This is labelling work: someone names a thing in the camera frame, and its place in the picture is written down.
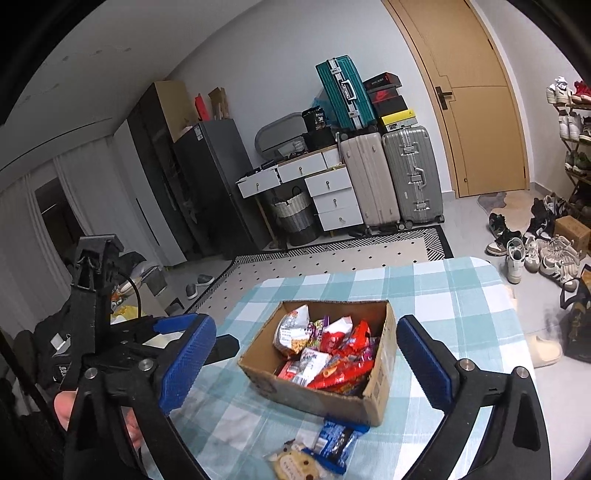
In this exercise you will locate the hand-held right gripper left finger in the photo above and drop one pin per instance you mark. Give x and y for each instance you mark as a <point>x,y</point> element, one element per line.
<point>184,367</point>

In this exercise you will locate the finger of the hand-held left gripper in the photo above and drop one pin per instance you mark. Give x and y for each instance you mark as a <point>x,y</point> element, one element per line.
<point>173,324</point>
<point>224,348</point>

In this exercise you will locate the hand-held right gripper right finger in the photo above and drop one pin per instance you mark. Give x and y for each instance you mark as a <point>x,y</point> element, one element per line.
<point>425,364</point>

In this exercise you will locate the large silver snack bag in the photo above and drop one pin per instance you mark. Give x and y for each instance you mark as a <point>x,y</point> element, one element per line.
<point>293,334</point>

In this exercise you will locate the pile of mixed snacks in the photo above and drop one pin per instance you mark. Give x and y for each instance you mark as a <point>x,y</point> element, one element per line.
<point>341,355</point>

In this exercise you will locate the blue snack packet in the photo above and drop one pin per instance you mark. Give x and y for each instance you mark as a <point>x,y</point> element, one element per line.
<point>334,445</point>

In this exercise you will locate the clear biscuit packet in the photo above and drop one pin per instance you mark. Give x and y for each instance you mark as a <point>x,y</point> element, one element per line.
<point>295,466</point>

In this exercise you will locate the person's left hand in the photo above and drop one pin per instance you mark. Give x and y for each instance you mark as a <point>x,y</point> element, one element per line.
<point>62,408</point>

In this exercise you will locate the grey slippers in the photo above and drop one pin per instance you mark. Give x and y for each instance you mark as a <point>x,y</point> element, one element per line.
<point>199,286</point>

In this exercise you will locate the white curtain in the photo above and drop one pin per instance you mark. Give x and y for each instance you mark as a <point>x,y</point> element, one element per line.
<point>32,240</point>

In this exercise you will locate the beige slide sandal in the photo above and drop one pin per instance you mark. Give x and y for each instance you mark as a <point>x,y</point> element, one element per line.
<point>545,350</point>

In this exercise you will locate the dark wardrobe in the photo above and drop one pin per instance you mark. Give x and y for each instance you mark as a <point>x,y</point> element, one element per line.
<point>157,175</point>

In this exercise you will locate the dotted white rug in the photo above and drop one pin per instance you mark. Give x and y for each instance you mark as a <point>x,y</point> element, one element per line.
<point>332,258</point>

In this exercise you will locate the dark grey fridge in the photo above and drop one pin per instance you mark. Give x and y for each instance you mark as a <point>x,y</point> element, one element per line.
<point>217,184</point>

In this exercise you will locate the woven laundry basket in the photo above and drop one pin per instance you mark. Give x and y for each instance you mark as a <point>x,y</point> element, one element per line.
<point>293,217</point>

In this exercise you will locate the black tote bag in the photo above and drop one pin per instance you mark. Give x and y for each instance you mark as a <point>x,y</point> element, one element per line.
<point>577,318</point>

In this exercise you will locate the pile of sneakers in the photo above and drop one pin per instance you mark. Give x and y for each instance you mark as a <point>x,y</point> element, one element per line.
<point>535,249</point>

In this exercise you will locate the small grey door mat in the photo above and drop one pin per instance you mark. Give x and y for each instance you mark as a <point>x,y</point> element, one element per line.
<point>498,201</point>

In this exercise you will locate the silver suitcase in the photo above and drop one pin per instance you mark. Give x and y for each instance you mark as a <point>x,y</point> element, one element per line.
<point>413,175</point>

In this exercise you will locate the white drawer desk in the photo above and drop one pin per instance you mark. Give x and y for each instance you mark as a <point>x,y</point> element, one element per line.
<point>323,184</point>

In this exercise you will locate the beige suitcase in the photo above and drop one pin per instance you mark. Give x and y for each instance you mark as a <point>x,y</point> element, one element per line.
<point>369,180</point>

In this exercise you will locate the small brown cardboard box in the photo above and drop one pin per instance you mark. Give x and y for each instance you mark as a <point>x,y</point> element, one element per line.
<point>572,233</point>

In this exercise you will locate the tall cardboard box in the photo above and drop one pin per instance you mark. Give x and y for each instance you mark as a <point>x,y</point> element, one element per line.
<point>175,108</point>

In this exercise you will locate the oval grey mirror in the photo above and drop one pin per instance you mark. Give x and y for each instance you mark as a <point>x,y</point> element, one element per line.
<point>277,134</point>

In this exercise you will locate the brown paper bag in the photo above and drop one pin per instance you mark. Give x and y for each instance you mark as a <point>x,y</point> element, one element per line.
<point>219,104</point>

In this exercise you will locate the black storage bag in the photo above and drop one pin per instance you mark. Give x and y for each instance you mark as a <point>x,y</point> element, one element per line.
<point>321,137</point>

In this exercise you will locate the black printed box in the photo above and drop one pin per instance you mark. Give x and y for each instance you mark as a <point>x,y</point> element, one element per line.
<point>316,119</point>

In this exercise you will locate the stack of shoe boxes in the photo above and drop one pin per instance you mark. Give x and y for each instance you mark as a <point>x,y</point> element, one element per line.
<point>390,104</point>

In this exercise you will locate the wooden door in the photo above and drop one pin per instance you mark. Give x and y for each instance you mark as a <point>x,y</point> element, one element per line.
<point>471,92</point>

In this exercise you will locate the teal suitcase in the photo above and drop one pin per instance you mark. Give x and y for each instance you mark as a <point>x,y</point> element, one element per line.
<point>346,92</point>

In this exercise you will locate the shoe rack with shoes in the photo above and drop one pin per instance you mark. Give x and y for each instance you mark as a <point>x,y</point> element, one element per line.
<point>570,120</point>

